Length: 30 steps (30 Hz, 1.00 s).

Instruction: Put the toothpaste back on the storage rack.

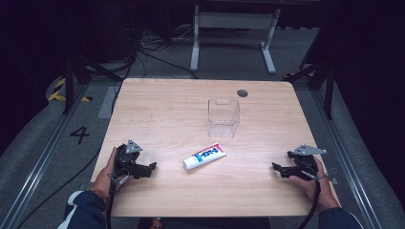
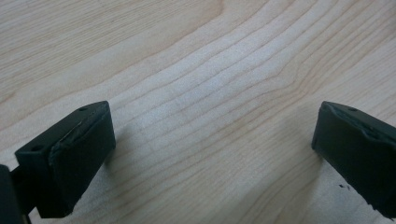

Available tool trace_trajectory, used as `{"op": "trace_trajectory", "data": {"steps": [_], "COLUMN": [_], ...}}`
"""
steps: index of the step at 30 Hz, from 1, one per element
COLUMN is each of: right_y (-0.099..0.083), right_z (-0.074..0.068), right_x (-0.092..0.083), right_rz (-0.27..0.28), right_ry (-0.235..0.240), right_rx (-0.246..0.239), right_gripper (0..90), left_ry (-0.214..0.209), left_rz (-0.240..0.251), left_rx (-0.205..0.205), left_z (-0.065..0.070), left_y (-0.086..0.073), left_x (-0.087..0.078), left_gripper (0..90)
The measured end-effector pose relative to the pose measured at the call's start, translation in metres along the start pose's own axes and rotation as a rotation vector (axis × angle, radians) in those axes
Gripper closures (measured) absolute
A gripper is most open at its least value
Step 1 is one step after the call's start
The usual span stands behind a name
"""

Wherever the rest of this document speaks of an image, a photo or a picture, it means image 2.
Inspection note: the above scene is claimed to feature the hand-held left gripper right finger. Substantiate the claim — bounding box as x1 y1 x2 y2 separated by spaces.
311 100 396 219

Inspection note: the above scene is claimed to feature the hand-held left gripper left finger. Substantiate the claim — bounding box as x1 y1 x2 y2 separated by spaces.
14 100 117 219

